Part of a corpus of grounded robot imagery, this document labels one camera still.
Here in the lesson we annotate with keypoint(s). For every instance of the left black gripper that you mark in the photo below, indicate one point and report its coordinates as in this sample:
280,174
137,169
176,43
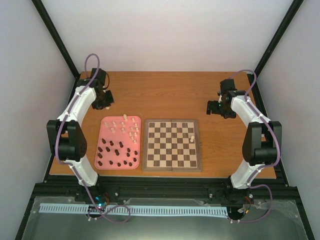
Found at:
96,106

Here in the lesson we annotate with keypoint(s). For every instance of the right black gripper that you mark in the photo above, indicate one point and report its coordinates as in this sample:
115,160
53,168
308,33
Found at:
214,109

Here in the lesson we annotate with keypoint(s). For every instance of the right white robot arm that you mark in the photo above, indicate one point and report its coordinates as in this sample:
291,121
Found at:
261,147

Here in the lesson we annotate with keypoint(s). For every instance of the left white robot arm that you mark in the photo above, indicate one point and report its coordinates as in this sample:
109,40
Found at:
66,139

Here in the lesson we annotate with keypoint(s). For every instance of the tall white chess piece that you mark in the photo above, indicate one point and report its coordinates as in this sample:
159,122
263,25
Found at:
125,117

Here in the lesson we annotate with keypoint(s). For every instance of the wooden chess board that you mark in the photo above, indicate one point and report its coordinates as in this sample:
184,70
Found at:
167,146

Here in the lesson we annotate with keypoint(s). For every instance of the pink plastic tray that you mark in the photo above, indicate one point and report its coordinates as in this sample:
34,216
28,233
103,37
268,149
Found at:
117,136

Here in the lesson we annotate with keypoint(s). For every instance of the black aluminium frame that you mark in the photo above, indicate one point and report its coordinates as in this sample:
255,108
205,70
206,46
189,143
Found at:
160,187

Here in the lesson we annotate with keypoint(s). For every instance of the light blue cable duct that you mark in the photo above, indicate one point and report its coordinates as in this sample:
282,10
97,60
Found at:
136,210

